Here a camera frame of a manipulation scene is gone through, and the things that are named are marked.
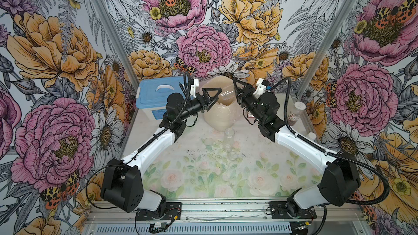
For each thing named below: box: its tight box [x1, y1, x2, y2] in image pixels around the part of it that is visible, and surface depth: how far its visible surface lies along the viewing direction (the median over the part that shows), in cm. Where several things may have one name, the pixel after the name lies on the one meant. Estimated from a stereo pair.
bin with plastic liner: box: [197, 75, 244, 132], surface depth 82 cm
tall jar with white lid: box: [294, 101, 313, 133], surface depth 99 cm
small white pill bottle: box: [306, 131, 317, 142], surface depth 93 cm
